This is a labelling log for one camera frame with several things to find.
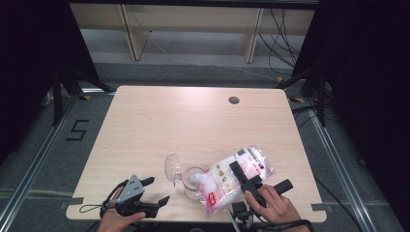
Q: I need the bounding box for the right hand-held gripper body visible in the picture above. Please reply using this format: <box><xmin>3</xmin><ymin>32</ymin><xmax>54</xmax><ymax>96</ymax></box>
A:
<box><xmin>231</xmin><ymin>176</ymin><xmax>294</xmax><ymax>227</ymax></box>

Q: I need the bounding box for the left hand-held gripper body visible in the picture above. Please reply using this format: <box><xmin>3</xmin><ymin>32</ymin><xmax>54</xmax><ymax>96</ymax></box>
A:
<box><xmin>114</xmin><ymin>173</ymin><xmax>161</xmax><ymax>218</ymax></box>

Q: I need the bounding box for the red and white sugar bag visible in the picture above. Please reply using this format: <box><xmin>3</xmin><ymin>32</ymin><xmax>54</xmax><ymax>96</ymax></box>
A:
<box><xmin>196</xmin><ymin>146</ymin><xmax>277</xmax><ymax>217</ymax></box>

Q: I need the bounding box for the clear jar with hinged lid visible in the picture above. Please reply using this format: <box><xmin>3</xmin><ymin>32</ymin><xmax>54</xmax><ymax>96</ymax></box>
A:
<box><xmin>163</xmin><ymin>153</ymin><xmax>209</xmax><ymax>201</ymax></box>

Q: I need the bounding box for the person's right hand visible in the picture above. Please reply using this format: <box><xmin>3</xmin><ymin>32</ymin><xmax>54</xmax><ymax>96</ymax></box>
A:
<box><xmin>244</xmin><ymin>184</ymin><xmax>303</xmax><ymax>226</ymax></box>

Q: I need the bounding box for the person's left hand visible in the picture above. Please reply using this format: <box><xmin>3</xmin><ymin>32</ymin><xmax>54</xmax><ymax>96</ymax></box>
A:
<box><xmin>96</xmin><ymin>187</ymin><xmax>147</xmax><ymax>232</ymax></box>

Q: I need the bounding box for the grey tape strip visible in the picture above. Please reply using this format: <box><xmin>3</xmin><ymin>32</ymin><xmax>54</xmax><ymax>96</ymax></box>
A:
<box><xmin>59</xmin><ymin>196</ymin><xmax>85</xmax><ymax>211</ymax></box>
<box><xmin>310</xmin><ymin>202</ymin><xmax>334</xmax><ymax>213</ymax></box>

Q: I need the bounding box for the black metal stand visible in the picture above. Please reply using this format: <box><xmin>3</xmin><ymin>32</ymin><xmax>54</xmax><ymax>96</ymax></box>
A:
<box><xmin>276</xmin><ymin>67</ymin><xmax>327</xmax><ymax>128</ymax></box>
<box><xmin>51</xmin><ymin>64</ymin><xmax>114</xmax><ymax>127</ymax></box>

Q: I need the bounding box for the black curtain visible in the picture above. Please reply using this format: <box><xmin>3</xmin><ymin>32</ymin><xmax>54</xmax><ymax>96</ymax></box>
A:
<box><xmin>0</xmin><ymin>0</ymin><xmax>100</xmax><ymax>163</ymax></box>
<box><xmin>291</xmin><ymin>0</ymin><xmax>410</xmax><ymax>231</ymax></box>

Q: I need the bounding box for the black wrist strap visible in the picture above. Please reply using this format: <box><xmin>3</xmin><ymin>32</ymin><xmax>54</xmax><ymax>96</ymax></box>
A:
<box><xmin>100</xmin><ymin>178</ymin><xmax>130</xmax><ymax>218</ymax></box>
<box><xmin>255</xmin><ymin>218</ymin><xmax>315</xmax><ymax>232</ymax></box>

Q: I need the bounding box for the thin grey cord loop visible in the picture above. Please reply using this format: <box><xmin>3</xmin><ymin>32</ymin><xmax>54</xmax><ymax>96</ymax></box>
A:
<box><xmin>78</xmin><ymin>202</ymin><xmax>119</xmax><ymax>215</ymax></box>

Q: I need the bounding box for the metal floor rail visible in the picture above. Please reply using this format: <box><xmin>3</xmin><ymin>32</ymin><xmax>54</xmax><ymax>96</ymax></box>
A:
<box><xmin>0</xmin><ymin>93</ymin><xmax>79</xmax><ymax>226</ymax></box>
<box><xmin>306</xmin><ymin>105</ymin><xmax>377</xmax><ymax>232</ymax></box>

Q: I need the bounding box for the black floor cable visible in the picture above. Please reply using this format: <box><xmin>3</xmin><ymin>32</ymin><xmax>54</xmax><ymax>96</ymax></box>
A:
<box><xmin>313</xmin><ymin>177</ymin><xmax>366</xmax><ymax>232</ymax></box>

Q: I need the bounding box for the white floor cable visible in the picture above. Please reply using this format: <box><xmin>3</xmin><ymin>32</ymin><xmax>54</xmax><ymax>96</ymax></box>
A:
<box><xmin>148</xmin><ymin>31</ymin><xmax>278</xmax><ymax>82</ymax></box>

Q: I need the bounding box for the bundle of black cables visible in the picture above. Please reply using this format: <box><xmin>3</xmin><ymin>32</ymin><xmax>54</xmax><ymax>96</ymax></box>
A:
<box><xmin>257</xmin><ymin>9</ymin><xmax>302</xmax><ymax>77</ymax></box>

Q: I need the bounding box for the light wooden shelf frame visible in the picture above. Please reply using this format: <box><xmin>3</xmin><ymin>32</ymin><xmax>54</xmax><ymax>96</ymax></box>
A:
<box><xmin>70</xmin><ymin>3</ymin><xmax>315</xmax><ymax>64</ymax></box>

